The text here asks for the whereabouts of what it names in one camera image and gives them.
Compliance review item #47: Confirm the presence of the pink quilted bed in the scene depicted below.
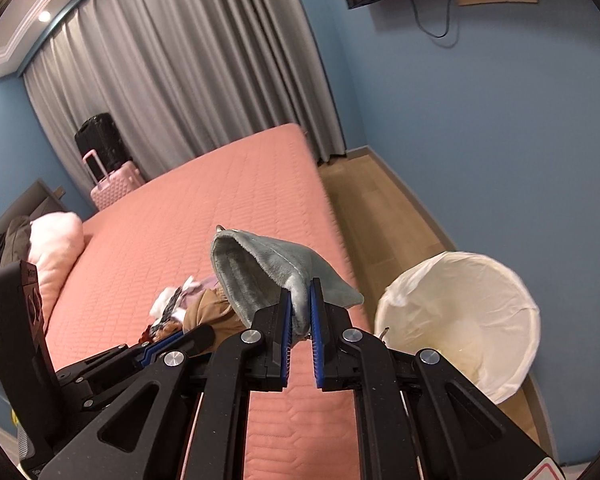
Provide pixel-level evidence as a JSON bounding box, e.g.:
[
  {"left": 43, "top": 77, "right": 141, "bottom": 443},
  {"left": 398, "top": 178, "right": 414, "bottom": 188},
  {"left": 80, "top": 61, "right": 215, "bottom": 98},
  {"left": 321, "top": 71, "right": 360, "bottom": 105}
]
[{"left": 40, "top": 122, "right": 376, "bottom": 480}]

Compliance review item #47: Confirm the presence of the dark clothes pile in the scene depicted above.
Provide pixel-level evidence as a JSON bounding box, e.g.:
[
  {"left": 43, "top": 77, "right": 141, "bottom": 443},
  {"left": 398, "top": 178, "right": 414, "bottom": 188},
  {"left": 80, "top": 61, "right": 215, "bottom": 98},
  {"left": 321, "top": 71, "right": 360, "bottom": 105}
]
[{"left": 0, "top": 215, "right": 33, "bottom": 277}]

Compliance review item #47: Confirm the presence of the black cable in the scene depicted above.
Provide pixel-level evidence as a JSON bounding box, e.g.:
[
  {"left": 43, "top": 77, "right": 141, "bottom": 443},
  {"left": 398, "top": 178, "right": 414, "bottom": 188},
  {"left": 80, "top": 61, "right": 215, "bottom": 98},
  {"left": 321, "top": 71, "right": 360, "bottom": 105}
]
[{"left": 411, "top": 0, "right": 457, "bottom": 39}]

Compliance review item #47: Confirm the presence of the black suitcase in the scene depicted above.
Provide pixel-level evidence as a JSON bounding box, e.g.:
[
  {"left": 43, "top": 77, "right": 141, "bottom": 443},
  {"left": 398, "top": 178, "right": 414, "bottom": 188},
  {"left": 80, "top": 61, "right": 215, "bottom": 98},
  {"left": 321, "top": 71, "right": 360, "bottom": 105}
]
[{"left": 75, "top": 113, "right": 131, "bottom": 177}]

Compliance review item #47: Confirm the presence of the dark patterned cloth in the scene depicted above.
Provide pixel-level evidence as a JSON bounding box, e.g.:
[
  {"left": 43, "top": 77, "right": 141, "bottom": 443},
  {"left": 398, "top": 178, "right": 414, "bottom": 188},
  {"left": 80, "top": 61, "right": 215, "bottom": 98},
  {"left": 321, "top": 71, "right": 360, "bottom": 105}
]
[{"left": 139, "top": 285, "right": 185, "bottom": 345}]

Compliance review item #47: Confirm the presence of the brown cloth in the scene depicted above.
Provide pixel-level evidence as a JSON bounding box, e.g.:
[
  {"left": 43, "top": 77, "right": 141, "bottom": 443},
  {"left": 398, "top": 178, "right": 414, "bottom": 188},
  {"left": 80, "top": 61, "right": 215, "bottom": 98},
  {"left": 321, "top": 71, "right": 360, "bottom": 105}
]
[{"left": 182, "top": 287, "right": 247, "bottom": 348}]

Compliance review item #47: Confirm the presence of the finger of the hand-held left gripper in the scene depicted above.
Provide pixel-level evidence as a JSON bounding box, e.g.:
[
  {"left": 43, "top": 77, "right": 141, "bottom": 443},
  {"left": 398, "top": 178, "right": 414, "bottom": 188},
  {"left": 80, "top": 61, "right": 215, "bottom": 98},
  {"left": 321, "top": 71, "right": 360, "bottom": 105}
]
[
  {"left": 180, "top": 324, "right": 217, "bottom": 359},
  {"left": 140, "top": 333, "right": 187, "bottom": 364}
]

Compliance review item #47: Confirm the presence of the pink suitcase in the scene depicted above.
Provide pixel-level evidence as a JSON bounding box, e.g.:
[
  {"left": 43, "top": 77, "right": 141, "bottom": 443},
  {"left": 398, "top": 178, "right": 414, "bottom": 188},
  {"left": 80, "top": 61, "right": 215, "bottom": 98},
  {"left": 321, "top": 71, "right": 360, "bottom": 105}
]
[{"left": 82, "top": 150, "right": 146, "bottom": 211}]

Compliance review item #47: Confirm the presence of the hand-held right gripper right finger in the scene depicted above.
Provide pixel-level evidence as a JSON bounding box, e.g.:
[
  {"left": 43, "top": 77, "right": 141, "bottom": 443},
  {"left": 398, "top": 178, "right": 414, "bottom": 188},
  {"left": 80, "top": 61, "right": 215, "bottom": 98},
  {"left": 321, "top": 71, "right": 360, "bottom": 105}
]
[{"left": 307, "top": 277, "right": 566, "bottom": 480}]

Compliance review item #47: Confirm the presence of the pale pink white cloth strip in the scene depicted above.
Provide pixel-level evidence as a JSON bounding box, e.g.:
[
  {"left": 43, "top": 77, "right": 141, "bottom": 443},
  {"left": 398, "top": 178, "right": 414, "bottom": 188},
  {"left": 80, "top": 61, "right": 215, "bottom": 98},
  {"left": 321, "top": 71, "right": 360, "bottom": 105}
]
[{"left": 151, "top": 286, "right": 187, "bottom": 322}]

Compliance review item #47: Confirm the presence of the grey fleece cloth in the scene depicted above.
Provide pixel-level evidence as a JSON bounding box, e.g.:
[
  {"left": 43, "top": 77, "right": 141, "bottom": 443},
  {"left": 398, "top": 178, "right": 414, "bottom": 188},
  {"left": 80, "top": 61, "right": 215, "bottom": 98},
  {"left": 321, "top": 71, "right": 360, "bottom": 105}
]
[{"left": 210, "top": 225, "right": 365, "bottom": 336}]

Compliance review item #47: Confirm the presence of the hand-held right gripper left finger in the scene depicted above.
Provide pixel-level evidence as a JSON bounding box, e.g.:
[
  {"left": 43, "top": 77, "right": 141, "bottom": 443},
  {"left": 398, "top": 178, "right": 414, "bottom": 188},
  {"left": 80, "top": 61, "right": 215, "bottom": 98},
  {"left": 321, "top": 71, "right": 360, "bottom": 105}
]
[{"left": 27, "top": 287, "right": 296, "bottom": 480}]

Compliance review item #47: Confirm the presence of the dark grey headboard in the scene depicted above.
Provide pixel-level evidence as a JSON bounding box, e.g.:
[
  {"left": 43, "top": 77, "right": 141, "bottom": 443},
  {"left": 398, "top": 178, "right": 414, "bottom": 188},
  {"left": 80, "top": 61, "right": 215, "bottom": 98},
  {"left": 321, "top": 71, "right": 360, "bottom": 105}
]
[{"left": 0, "top": 179, "right": 65, "bottom": 261}]

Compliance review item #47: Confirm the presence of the grey curtain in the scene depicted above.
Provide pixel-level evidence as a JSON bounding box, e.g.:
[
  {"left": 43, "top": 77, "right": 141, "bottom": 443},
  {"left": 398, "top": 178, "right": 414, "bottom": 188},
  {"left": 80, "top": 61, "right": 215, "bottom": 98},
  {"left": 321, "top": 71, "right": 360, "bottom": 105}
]
[{"left": 22, "top": 0, "right": 348, "bottom": 186}]

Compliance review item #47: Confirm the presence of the round bin with white liner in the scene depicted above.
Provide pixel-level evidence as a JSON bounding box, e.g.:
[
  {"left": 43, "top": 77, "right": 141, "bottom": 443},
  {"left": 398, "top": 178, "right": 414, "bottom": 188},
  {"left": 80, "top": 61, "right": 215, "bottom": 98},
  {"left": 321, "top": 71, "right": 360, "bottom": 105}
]
[{"left": 374, "top": 251, "right": 540, "bottom": 406}]

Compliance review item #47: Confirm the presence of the pink pillow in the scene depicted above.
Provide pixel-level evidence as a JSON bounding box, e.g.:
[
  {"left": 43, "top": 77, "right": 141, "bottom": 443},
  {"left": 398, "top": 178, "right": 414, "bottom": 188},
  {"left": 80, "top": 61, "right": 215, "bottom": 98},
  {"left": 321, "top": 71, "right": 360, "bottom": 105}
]
[{"left": 27, "top": 211, "right": 85, "bottom": 321}]

